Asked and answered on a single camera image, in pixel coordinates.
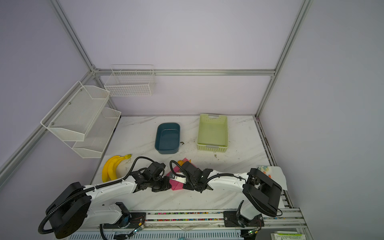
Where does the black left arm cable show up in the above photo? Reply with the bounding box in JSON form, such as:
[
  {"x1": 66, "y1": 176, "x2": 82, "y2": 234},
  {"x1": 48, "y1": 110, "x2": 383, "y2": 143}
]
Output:
[{"x1": 37, "y1": 155, "x2": 157, "y2": 240}]

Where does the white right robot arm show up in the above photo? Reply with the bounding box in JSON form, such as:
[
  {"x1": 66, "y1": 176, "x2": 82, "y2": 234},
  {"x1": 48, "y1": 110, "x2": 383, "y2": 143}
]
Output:
[{"x1": 170, "y1": 161, "x2": 283, "y2": 228}]

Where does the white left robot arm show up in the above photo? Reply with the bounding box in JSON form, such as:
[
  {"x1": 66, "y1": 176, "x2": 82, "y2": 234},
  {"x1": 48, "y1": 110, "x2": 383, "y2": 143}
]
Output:
[{"x1": 38, "y1": 162, "x2": 171, "y2": 239}]

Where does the white wire wall basket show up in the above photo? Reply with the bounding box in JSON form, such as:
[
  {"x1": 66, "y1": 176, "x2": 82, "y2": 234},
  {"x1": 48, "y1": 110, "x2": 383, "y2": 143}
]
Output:
[{"x1": 105, "y1": 65, "x2": 156, "y2": 97}]

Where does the dark teal plastic bin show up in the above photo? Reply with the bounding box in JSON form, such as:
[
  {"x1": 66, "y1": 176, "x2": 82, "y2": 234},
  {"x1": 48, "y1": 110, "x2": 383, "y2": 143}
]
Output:
[{"x1": 155, "y1": 123, "x2": 181, "y2": 155}]

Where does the pink paper napkin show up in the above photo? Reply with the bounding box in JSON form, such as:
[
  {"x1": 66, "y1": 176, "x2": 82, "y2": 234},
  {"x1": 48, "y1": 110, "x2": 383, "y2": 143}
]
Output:
[{"x1": 166, "y1": 158, "x2": 193, "y2": 191}]

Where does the light green perforated basket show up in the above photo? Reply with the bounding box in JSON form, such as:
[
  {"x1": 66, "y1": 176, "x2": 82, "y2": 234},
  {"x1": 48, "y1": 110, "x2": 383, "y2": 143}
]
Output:
[{"x1": 197, "y1": 114, "x2": 229, "y2": 153}]

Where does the white mesh upper shelf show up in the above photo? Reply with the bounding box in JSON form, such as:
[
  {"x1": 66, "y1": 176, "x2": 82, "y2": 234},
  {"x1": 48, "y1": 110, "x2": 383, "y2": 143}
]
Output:
[{"x1": 41, "y1": 82, "x2": 110, "y2": 142}]

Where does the colourful tissue pack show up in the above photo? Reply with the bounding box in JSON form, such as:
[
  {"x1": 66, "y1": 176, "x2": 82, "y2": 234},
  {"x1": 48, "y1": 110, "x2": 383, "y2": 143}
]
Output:
[{"x1": 258, "y1": 166, "x2": 288, "y2": 191}]

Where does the aluminium frame post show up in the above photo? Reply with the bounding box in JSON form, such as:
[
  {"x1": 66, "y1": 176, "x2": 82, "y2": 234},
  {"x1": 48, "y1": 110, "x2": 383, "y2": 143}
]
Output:
[{"x1": 255, "y1": 0, "x2": 313, "y2": 119}]

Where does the yellow banana bunch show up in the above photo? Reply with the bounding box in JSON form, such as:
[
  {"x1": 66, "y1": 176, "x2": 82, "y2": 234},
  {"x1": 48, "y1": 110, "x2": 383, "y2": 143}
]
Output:
[{"x1": 102, "y1": 155, "x2": 132, "y2": 183}]

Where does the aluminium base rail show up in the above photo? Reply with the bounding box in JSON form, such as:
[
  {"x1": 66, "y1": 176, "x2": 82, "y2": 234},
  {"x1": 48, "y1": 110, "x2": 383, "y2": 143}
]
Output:
[{"x1": 66, "y1": 209, "x2": 313, "y2": 240}]

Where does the white mesh shelf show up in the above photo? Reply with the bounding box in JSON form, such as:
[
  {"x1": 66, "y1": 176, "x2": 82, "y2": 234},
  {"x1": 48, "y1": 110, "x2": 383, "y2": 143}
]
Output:
[
  {"x1": 41, "y1": 82, "x2": 110, "y2": 142},
  {"x1": 72, "y1": 108, "x2": 121, "y2": 159}
]

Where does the white mesh lower shelf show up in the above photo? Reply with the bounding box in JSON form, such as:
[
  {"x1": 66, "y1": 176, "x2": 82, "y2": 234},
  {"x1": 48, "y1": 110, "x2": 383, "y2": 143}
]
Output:
[{"x1": 72, "y1": 108, "x2": 121, "y2": 159}]

